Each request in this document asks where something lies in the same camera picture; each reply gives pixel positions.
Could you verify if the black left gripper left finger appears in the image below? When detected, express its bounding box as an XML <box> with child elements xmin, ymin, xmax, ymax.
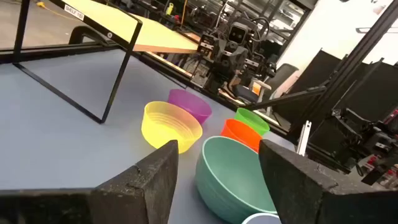
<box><xmin>0</xmin><ymin>139</ymin><xmax>180</xmax><ymax>224</ymax></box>

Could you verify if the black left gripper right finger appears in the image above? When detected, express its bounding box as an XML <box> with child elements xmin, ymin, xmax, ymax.
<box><xmin>259</xmin><ymin>139</ymin><xmax>398</xmax><ymax>224</ymax></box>

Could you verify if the small yellow plastic bowl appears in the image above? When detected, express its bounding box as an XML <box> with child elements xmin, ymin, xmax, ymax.
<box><xmin>141</xmin><ymin>101</ymin><xmax>203</xmax><ymax>155</ymax></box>

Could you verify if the small orange plastic bowl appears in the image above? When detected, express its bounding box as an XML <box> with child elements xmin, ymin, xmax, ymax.
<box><xmin>220</xmin><ymin>118</ymin><xmax>264</xmax><ymax>153</ymax></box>

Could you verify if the small green plastic bowl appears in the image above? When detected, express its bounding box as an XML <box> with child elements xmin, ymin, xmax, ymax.
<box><xmin>233</xmin><ymin>107</ymin><xmax>271</xmax><ymax>137</ymax></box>

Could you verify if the red bowl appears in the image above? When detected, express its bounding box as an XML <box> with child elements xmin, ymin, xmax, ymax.
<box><xmin>167</xmin><ymin>88</ymin><xmax>213</xmax><ymax>125</ymax></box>

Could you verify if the large light blue bowl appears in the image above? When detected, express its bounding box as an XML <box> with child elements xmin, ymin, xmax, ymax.
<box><xmin>241</xmin><ymin>212</ymin><xmax>282</xmax><ymax>224</ymax></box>

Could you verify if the large green bowl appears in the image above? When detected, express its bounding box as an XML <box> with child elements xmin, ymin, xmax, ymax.
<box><xmin>195</xmin><ymin>136</ymin><xmax>277</xmax><ymax>224</ymax></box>

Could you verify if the black partition panel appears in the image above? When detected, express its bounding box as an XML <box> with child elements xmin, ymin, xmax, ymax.
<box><xmin>273</xmin><ymin>49</ymin><xmax>398</xmax><ymax>125</ymax></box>

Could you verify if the black background robot machine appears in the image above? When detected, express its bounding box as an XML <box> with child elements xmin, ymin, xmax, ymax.
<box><xmin>197</xmin><ymin>17</ymin><xmax>277</xmax><ymax>94</ymax></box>

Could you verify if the white metal bracket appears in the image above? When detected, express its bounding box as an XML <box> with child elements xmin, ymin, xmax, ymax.
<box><xmin>296</xmin><ymin>120</ymin><xmax>312</xmax><ymax>156</ymax></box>

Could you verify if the black diagonal frame strut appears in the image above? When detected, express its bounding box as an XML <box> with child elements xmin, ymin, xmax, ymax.
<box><xmin>248</xmin><ymin>86</ymin><xmax>327</xmax><ymax>111</ymax></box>

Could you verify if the black aluminium frame post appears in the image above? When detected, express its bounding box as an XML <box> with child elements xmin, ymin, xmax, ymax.
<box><xmin>287</xmin><ymin>0</ymin><xmax>398</xmax><ymax>141</ymax></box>

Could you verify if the black metal table frame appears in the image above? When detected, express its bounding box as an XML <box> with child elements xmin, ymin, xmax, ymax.
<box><xmin>0</xmin><ymin>42</ymin><xmax>290</xmax><ymax>138</ymax></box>

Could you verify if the wooden shelf with black frame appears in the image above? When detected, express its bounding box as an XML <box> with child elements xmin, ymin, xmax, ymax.
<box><xmin>12</xmin><ymin>0</ymin><xmax>200</xmax><ymax>124</ymax></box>

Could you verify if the yellow floor cable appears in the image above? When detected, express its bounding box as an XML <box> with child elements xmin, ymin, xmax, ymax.
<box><xmin>35</xmin><ymin>1</ymin><xmax>78</xmax><ymax>21</ymax></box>

